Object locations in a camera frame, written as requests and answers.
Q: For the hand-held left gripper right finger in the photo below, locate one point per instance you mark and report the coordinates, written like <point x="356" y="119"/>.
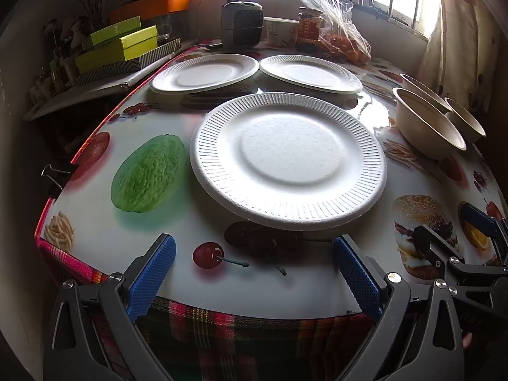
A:
<point x="357" y="274"/>

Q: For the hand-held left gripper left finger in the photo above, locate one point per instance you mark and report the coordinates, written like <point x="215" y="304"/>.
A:
<point x="153" y="274"/>

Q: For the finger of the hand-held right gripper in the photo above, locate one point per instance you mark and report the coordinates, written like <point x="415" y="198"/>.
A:
<point x="478" y="216"/>
<point x="432" y="246"/>

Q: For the beige paper bowl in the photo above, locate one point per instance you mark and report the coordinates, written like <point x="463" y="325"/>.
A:
<point x="420" y="89"/>
<point x="466" y="125"/>
<point x="420" y="131"/>

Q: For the white paper plate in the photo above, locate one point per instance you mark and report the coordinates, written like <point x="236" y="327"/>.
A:
<point x="202" y="73"/>
<point x="309" y="73"/>
<point x="285" y="158"/>

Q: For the person's right hand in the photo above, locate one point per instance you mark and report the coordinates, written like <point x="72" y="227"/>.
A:
<point x="467" y="340"/>

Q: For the black binder clip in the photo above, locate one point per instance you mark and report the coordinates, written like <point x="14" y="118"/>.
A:
<point x="65" y="174"/>

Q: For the cream spotted curtain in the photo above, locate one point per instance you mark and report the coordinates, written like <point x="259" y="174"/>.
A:
<point x="456" y="47"/>

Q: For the white side shelf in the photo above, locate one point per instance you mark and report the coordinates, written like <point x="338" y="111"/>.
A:
<point x="79" y="95"/>

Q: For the zigzag striped box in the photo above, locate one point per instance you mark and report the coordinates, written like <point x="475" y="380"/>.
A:
<point x="111" y="72"/>

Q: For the plastic bag of oranges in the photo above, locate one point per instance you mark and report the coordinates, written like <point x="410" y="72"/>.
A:
<point x="345" y="43"/>

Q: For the lime green flat box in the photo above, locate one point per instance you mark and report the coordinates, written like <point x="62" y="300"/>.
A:
<point x="119" y="53"/>

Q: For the cluster of small bottles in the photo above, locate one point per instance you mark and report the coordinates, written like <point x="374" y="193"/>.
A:
<point x="55" y="67"/>

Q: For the black hook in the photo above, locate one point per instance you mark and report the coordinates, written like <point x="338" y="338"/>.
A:
<point x="372" y="0"/>

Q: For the clear glass jar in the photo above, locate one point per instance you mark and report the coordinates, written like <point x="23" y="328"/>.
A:
<point x="164" y="33"/>

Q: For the olive green flat box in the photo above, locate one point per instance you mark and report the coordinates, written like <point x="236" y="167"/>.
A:
<point x="115" y="31"/>

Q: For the red label glass jar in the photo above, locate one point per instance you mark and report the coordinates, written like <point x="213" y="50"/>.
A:
<point x="309" y="27"/>

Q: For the white plastic tub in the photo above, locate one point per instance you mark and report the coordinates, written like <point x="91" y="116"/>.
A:
<point x="280" y="31"/>

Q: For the grey fan heater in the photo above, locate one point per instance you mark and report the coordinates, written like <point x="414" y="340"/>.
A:
<point x="242" y="24"/>

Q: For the orange tray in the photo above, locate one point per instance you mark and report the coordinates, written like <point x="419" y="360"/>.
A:
<point x="158" y="6"/>

